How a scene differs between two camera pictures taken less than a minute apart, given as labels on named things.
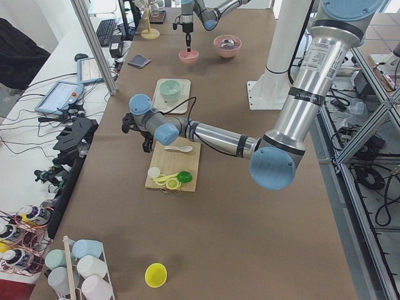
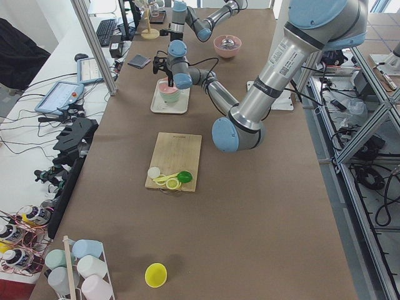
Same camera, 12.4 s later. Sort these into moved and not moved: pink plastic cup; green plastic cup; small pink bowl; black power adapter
Moved: small pink bowl
Not moved: pink plastic cup; green plastic cup; black power adapter
